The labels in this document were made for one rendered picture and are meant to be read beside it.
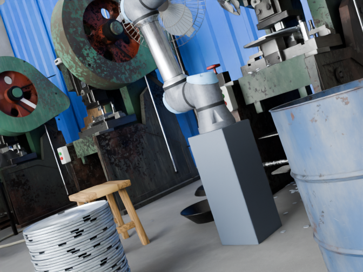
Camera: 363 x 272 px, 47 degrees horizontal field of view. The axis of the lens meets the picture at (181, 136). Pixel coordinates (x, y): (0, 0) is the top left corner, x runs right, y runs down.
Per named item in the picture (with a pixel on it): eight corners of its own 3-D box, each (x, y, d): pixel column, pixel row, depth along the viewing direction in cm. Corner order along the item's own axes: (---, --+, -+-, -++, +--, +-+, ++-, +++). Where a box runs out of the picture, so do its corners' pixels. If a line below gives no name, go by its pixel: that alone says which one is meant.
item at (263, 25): (290, 20, 209) (287, 9, 209) (257, 34, 223) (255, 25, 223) (304, 19, 221) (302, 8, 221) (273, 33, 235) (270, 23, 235)
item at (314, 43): (318, 49, 196) (314, 36, 196) (242, 77, 228) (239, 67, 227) (343, 43, 217) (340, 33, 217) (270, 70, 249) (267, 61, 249)
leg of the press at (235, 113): (264, 201, 216) (211, 33, 214) (247, 203, 224) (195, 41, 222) (336, 153, 282) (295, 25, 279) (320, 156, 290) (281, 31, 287)
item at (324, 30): (330, 33, 202) (324, 12, 202) (300, 45, 214) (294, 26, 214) (335, 32, 207) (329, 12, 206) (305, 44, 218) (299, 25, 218)
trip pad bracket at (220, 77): (232, 105, 223) (221, 69, 222) (219, 109, 230) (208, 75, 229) (239, 103, 227) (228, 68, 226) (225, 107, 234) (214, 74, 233)
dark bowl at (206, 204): (215, 226, 197) (210, 212, 197) (173, 229, 218) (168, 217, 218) (250, 204, 218) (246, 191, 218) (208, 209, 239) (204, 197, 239)
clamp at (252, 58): (271, 56, 226) (266, 38, 226) (247, 66, 238) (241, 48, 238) (277, 55, 230) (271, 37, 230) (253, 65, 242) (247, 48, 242)
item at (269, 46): (274, 62, 196) (265, 34, 196) (250, 72, 206) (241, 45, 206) (298, 56, 214) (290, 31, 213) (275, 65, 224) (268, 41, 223)
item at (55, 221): (116, 204, 134) (116, 202, 134) (25, 239, 123) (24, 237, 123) (98, 200, 161) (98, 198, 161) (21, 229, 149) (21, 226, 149)
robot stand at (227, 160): (259, 244, 155) (221, 128, 153) (222, 245, 167) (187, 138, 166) (282, 225, 167) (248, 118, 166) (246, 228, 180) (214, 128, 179)
